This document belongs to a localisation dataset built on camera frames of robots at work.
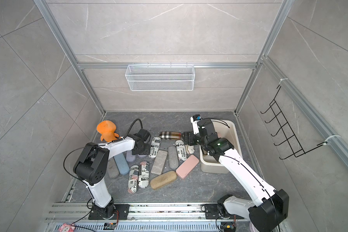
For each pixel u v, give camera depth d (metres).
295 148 0.59
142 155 0.90
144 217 0.73
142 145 0.80
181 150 0.93
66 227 0.66
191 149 0.95
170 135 1.01
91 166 0.48
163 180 0.82
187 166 0.88
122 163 0.86
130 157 0.90
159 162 0.88
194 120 0.66
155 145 0.95
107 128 1.00
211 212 0.73
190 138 0.66
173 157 0.90
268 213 0.37
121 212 0.73
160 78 1.01
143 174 0.84
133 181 0.81
